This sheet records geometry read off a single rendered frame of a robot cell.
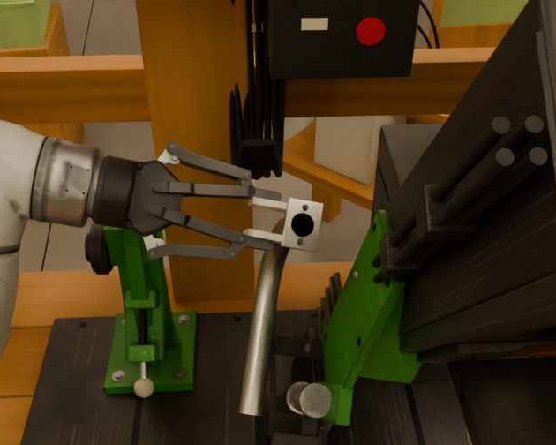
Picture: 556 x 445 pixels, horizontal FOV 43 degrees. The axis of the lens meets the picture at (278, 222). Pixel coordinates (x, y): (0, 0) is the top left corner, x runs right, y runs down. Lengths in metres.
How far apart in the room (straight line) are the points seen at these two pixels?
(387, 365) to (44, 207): 0.40
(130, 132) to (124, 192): 2.68
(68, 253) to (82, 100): 1.69
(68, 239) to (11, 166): 2.09
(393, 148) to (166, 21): 0.34
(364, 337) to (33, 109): 0.64
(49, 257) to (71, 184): 2.03
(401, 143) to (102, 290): 0.60
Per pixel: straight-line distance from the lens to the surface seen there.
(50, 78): 1.11
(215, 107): 1.00
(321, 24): 0.83
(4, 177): 0.75
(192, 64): 0.97
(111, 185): 0.75
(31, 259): 2.78
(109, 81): 1.09
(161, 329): 1.03
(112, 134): 3.43
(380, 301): 0.73
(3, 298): 0.79
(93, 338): 1.17
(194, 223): 0.77
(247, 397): 0.90
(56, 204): 0.75
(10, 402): 1.15
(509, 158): 0.37
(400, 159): 0.93
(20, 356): 1.21
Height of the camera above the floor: 1.74
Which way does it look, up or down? 39 degrees down
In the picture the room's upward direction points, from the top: straight up
